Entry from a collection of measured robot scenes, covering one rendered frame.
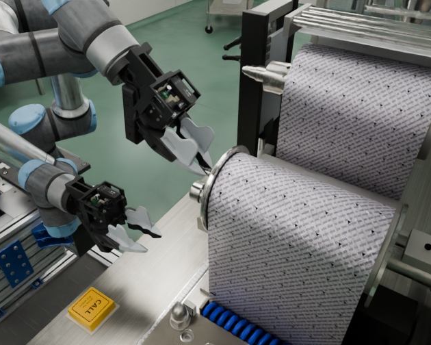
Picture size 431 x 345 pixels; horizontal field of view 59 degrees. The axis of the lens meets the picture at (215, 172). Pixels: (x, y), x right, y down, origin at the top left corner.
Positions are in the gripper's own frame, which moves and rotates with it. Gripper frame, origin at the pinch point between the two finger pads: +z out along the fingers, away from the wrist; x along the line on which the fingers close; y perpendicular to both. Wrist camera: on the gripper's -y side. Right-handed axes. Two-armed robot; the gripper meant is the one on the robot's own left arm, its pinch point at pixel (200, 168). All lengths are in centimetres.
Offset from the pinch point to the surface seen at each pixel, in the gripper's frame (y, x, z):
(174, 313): -13.5, -13.6, 15.9
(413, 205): -7, 58, 49
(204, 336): -13.1, -12.6, 22.4
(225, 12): -226, 385, -115
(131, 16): -309, 337, -198
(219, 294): -11.9, -5.9, 19.6
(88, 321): -37.3, -18.4, 9.8
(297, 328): -0.3, -5.9, 29.2
